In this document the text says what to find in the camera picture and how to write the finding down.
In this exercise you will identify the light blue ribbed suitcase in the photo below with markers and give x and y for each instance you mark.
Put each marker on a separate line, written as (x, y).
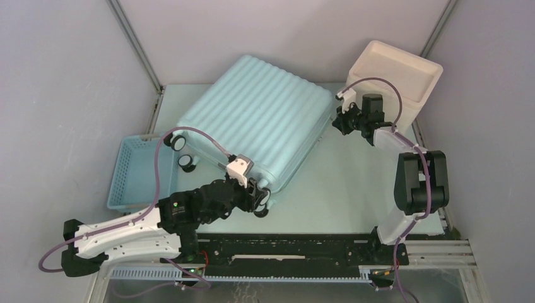
(258, 111)

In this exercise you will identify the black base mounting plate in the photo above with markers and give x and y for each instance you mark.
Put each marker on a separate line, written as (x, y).
(293, 255)

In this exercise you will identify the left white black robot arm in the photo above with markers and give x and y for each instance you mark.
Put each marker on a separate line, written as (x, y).
(168, 230)

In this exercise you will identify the cream plastic drawer cabinet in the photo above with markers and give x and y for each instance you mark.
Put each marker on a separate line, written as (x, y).
(413, 76)

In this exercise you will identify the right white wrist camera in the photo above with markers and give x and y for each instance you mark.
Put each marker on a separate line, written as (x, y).
(347, 99)

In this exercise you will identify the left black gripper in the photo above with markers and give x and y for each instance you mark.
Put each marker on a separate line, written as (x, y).
(252, 196)

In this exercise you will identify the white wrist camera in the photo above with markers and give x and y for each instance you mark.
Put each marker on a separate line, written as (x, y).
(238, 168)
(347, 99)

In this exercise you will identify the aluminium frame rail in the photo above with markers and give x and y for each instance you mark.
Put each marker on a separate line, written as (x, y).
(423, 254)

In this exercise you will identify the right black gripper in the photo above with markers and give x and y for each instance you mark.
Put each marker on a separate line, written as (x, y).
(341, 121)

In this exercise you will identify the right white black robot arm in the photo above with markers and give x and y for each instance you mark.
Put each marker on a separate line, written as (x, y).
(421, 185)

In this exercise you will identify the blue perforated plastic basket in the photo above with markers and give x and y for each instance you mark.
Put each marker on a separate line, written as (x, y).
(133, 184)

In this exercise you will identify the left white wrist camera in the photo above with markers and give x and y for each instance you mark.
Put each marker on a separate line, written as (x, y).
(238, 168)

